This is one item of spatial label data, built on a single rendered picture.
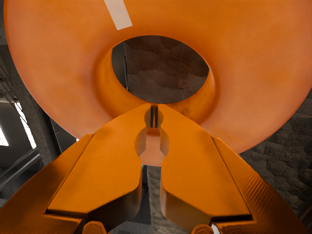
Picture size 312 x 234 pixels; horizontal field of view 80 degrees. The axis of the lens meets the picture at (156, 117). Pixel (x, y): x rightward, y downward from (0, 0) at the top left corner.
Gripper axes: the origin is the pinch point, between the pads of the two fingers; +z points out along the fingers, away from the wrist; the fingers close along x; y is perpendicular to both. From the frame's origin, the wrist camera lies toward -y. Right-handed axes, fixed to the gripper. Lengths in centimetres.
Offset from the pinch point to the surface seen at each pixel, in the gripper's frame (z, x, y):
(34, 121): 293, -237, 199
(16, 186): 585, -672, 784
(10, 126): 723, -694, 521
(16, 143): 716, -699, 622
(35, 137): 291, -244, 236
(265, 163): 11.7, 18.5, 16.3
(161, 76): 10.8, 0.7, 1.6
